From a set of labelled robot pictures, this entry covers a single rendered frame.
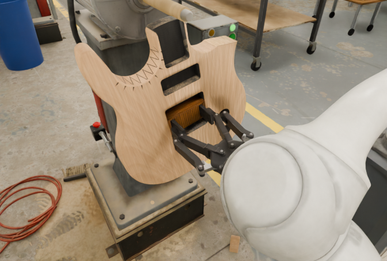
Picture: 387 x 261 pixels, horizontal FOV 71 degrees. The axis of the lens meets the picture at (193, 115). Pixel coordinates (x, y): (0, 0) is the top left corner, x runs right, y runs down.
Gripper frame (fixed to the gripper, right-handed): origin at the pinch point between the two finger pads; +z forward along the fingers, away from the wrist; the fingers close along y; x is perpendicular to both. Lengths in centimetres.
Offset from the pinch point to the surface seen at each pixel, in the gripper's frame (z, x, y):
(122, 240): 31, -79, -31
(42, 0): 372, -52, 6
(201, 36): 29.6, 0.9, 24.5
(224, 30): 29.0, 0.0, 33.4
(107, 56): 46.0, -0.8, -3.7
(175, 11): 10.0, 19.9, 6.8
